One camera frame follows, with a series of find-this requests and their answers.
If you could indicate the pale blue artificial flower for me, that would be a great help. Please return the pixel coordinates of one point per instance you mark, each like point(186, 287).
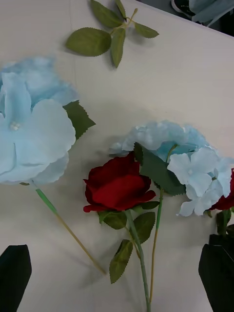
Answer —
point(156, 136)
point(44, 136)

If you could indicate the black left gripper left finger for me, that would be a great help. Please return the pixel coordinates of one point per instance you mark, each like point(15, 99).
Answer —
point(13, 275)

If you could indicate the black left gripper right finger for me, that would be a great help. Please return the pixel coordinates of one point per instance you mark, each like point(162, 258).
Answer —
point(219, 278)

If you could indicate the red artificial rose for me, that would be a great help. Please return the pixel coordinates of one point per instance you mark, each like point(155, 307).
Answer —
point(228, 202)
point(117, 187)

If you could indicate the loose green leaf twig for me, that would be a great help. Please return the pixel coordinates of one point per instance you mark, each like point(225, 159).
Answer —
point(90, 41)

